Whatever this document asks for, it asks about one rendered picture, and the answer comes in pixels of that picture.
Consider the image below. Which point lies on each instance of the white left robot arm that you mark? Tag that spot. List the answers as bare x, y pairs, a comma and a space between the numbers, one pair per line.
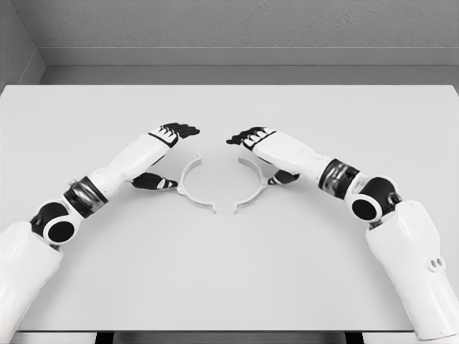
32, 258

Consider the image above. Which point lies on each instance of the right robot hand striped fingers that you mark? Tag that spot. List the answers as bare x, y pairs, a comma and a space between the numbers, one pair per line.
283, 152

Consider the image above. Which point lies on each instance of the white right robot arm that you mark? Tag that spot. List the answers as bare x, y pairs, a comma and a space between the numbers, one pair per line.
405, 251

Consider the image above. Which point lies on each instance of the left robot hand striped fingers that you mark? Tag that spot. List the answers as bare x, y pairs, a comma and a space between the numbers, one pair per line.
143, 152

